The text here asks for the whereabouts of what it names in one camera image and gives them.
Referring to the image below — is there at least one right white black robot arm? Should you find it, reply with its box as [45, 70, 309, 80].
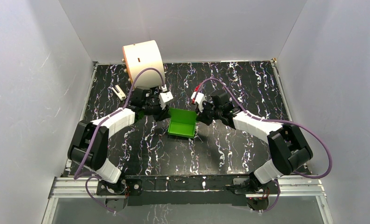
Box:
[191, 91, 313, 193]

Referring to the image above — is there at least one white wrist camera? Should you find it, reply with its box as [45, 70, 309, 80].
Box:
[190, 91, 206, 113]
[159, 84, 174, 109]

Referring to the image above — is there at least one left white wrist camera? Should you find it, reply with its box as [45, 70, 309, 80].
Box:
[159, 84, 174, 109]

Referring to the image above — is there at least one green paper box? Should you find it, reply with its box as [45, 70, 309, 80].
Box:
[168, 108, 197, 139]

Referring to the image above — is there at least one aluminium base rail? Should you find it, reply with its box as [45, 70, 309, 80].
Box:
[42, 175, 333, 224]

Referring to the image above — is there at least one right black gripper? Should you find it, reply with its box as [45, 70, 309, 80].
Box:
[195, 101, 222, 126]

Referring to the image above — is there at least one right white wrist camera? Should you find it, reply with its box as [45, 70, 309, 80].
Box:
[190, 91, 206, 113]

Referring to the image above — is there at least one small white black block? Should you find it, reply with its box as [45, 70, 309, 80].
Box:
[112, 85, 127, 101]

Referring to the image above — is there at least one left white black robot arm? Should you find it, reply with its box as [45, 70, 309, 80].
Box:
[67, 87, 174, 194]

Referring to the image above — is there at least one white cylindrical drum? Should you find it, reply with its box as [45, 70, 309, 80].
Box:
[122, 40, 165, 88]

